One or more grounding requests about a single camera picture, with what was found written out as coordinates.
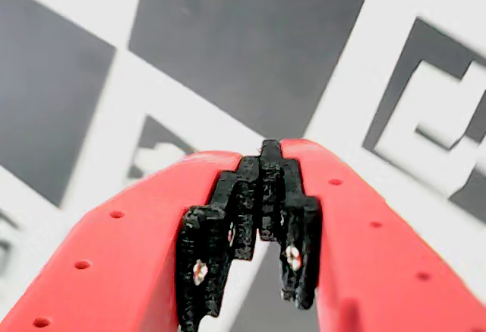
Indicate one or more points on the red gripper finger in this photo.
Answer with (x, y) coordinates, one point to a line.
(379, 263)
(125, 263)

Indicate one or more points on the black white marker checkerboard mat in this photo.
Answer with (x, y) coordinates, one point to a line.
(247, 51)

